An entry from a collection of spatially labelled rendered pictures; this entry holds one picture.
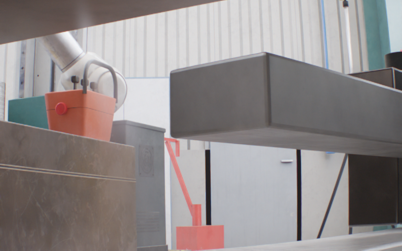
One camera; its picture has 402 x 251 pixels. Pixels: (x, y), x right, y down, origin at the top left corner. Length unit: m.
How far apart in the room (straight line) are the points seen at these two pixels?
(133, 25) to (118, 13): 7.22
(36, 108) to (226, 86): 2.25
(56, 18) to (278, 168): 7.04
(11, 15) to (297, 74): 0.84
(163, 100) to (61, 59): 5.50
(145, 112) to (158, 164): 4.79
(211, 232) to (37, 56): 4.16
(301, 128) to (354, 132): 0.07
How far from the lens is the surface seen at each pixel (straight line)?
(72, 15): 1.27
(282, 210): 8.22
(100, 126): 1.94
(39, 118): 2.70
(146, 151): 2.84
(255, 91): 0.46
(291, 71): 0.48
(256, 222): 8.18
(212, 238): 6.75
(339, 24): 8.72
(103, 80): 2.20
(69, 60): 2.25
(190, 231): 6.51
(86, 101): 1.86
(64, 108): 1.85
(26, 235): 1.58
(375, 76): 0.95
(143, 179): 2.81
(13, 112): 2.78
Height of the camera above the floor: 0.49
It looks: 7 degrees up
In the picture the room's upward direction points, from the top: 1 degrees counter-clockwise
